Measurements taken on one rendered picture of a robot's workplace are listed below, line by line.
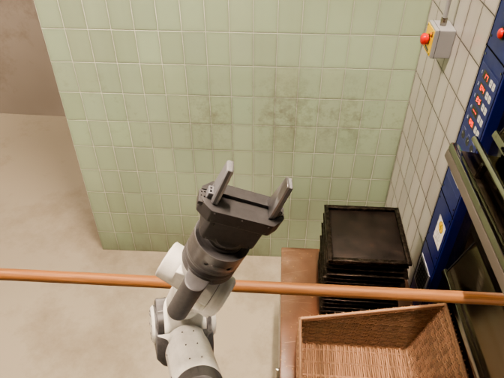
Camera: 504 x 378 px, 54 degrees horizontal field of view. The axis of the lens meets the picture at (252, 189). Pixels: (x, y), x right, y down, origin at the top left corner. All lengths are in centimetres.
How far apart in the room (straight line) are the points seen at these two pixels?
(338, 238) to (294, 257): 40
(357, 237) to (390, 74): 80
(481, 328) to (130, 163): 179
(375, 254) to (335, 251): 14
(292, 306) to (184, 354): 107
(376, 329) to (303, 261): 48
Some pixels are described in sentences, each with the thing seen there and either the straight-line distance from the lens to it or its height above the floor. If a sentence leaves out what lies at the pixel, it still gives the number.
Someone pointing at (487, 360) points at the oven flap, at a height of 97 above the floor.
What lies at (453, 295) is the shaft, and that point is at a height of 121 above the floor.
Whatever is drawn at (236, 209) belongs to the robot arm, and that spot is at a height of 170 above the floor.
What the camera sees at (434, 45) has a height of 146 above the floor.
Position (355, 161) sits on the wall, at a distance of 248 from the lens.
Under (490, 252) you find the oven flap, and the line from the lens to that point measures 112.
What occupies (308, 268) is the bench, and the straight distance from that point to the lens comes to 209.
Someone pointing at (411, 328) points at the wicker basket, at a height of 71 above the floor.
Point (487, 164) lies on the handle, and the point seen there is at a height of 146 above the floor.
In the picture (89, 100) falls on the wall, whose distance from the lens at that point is 244.
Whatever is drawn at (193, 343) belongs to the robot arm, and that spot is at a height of 133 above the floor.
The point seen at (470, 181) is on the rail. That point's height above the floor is 143.
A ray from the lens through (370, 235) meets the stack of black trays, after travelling 181.
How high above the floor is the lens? 214
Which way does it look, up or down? 39 degrees down
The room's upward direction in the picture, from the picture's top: straight up
